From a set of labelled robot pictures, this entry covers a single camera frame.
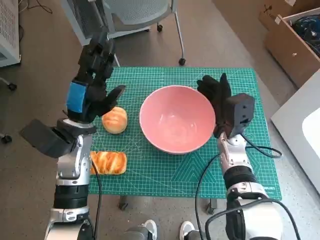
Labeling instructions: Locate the black left hand blue tape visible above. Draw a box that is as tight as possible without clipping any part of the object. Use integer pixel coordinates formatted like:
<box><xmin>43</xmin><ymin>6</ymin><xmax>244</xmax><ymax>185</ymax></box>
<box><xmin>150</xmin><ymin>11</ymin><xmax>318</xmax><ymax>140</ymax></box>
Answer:
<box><xmin>65</xmin><ymin>32</ymin><xmax>127</xmax><ymax>125</ymax></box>

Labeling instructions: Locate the black gloved right hand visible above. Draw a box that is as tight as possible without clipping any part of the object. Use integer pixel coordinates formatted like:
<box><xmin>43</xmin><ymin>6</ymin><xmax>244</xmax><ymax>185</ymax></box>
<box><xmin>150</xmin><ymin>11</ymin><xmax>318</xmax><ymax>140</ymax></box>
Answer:
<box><xmin>196</xmin><ymin>73</ymin><xmax>234</xmax><ymax>138</ymax></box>

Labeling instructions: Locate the round toy bread bun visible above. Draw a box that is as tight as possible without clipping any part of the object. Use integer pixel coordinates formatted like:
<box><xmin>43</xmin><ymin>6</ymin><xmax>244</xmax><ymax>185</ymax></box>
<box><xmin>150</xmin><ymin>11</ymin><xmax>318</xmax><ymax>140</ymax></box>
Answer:
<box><xmin>101</xmin><ymin>106</ymin><xmax>129</xmax><ymax>135</ymax></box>

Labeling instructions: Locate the pink bowl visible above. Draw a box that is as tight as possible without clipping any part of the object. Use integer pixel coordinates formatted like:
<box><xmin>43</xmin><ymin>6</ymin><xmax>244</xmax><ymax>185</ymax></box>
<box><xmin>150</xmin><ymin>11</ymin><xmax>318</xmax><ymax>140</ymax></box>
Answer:
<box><xmin>139</xmin><ymin>85</ymin><xmax>216</xmax><ymax>156</ymax></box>

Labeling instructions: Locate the oblong toy bread loaf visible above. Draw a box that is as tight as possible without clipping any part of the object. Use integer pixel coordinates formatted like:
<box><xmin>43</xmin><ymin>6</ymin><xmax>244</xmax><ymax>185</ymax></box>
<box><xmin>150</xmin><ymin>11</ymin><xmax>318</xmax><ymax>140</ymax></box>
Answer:
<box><xmin>89</xmin><ymin>150</ymin><xmax>128</xmax><ymax>176</ymax></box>

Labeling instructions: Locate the black chair base with casters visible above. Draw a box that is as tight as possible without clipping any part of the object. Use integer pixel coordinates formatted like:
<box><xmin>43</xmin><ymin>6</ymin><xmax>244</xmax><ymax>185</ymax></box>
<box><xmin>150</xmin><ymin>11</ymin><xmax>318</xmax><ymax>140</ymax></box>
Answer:
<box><xmin>0</xmin><ymin>77</ymin><xmax>18</xmax><ymax>145</ymax></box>

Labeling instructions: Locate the wooden crate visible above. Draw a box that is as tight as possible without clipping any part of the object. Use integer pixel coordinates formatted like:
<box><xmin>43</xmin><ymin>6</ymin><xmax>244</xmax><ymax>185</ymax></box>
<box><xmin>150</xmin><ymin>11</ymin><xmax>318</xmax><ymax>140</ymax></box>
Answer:
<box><xmin>264</xmin><ymin>9</ymin><xmax>320</xmax><ymax>89</ymax></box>

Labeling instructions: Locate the grey mesh office chair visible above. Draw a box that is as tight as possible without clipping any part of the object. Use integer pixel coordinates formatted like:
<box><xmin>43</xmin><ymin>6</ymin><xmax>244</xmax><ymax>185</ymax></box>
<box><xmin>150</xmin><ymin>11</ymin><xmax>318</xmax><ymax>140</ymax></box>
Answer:
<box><xmin>94</xmin><ymin>0</ymin><xmax>187</xmax><ymax>67</ymax></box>

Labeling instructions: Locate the green cutting mat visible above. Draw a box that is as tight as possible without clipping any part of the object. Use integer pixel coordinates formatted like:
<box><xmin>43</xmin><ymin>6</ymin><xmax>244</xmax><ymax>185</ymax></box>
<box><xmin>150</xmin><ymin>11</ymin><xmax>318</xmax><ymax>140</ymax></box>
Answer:
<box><xmin>86</xmin><ymin>66</ymin><xmax>283</xmax><ymax>201</ymax></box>

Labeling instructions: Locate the white perforated case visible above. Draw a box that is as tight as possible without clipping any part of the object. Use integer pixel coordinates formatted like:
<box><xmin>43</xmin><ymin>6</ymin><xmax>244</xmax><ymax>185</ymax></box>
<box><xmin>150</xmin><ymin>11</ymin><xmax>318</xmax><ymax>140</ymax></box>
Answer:
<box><xmin>0</xmin><ymin>0</ymin><xmax>22</xmax><ymax>68</ymax></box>

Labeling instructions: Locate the white right shoe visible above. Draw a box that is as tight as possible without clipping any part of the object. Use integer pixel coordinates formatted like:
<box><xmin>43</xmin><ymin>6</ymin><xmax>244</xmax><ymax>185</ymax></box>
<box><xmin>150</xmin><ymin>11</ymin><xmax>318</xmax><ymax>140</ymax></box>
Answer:
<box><xmin>179</xmin><ymin>220</ymin><xmax>196</xmax><ymax>238</ymax></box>

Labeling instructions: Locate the white shoe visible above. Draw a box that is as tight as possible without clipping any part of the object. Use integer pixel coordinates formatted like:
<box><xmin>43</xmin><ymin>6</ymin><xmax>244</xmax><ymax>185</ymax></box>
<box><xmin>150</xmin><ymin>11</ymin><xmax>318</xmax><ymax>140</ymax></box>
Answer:
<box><xmin>179</xmin><ymin>220</ymin><xmax>196</xmax><ymax>238</ymax></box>
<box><xmin>143</xmin><ymin>219</ymin><xmax>158</xmax><ymax>240</ymax></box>

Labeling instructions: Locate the white left shoe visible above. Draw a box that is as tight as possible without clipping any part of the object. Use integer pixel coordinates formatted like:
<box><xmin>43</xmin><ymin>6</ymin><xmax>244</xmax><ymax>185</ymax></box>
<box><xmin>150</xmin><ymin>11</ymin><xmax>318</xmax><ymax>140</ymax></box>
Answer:
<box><xmin>143</xmin><ymin>219</ymin><xmax>158</xmax><ymax>240</ymax></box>

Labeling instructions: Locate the grey left leg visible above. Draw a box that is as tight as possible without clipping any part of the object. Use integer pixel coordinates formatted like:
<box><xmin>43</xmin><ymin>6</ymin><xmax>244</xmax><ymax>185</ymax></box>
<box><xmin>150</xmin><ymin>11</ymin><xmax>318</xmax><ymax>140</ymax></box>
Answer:
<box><xmin>123</xmin><ymin>223</ymin><xmax>153</xmax><ymax>240</ymax></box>

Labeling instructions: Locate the grey leg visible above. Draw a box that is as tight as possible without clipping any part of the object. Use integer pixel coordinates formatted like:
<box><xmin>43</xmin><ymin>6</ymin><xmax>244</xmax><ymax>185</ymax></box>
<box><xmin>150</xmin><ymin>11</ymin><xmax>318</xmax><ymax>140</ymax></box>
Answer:
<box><xmin>123</xmin><ymin>223</ymin><xmax>153</xmax><ymax>240</ymax></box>
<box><xmin>186</xmin><ymin>229</ymin><xmax>212</xmax><ymax>240</ymax></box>

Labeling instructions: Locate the grey right leg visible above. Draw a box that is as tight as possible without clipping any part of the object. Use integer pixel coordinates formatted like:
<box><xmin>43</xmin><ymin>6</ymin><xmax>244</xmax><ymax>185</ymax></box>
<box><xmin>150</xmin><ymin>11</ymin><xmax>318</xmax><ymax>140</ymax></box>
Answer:
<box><xmin>186</xmin><ymin>229</ymin><xmax>212</xmax><ymax>240</ymax></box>

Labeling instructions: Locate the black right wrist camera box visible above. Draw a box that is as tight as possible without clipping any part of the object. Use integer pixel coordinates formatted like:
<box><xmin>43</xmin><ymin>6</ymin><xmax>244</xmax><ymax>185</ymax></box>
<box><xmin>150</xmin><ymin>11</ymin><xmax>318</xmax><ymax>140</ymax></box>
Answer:
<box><xmin>223</xmin><ymin>93</ymin><xmax>256</xmax><ymax>139</ymax></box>

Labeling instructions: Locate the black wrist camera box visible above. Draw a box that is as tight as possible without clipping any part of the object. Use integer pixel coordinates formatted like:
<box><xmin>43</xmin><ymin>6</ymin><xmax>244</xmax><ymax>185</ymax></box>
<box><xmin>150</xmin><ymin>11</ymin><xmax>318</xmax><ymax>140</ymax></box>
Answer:
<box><xmin>223</xmin><ymin>93</ymin><xmax>256</xmax><ymax>139</ymax></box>
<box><xmin>19</xmin><ymin>119</ymin><xmax>77</xmax><ymax>159</ymax></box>

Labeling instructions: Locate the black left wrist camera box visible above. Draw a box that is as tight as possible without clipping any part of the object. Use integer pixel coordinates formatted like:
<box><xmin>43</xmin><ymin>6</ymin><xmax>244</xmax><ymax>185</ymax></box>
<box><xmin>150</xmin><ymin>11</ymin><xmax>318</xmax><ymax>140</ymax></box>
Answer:
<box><xmin>19</xmin><ymin>119</ymin><xmax>77</xmax><ymax>159</ymax></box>

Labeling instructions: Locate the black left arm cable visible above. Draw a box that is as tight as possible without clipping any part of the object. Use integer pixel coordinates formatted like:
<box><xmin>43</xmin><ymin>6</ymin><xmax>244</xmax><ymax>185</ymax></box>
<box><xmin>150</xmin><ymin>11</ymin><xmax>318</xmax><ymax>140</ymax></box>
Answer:
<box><xmin>91</xmin><ymin>159</ymin><xmax>103</xmax><ymax>240</ymax></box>

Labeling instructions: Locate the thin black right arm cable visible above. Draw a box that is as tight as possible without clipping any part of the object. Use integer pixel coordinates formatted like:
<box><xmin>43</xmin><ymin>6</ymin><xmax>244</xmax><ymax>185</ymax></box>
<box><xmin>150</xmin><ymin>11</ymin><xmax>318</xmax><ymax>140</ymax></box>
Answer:
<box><xmin>194</xmin><ymin>134</ymin><xmax>283</xmax><ymax>240</ymax></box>

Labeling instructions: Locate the black floor cable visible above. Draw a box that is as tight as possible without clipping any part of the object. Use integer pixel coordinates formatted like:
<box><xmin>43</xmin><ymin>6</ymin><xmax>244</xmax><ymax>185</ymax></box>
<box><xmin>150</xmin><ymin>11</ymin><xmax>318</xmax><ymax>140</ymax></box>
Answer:
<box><xmin>32</xmin><ymin>0</ymin><xmax>53</xmax><ymax>14</ymax></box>

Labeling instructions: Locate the bundle of blue black cables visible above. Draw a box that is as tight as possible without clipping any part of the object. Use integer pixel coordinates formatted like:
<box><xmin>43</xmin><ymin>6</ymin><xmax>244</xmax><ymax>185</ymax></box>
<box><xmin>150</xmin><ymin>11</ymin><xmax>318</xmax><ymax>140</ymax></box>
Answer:
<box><xmin>291</xmin><ymin>14</ymin><xmax>320</xmax><ymax>58</ymax></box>

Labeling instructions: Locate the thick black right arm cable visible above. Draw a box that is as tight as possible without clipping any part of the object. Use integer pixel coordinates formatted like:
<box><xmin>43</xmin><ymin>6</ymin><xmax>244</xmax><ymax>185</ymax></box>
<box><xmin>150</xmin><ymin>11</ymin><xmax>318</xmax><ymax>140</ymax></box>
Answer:
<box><xmin>205</xmin><ymin>198</ymin><xmax>300</xmax><ymax>240</ymax></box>

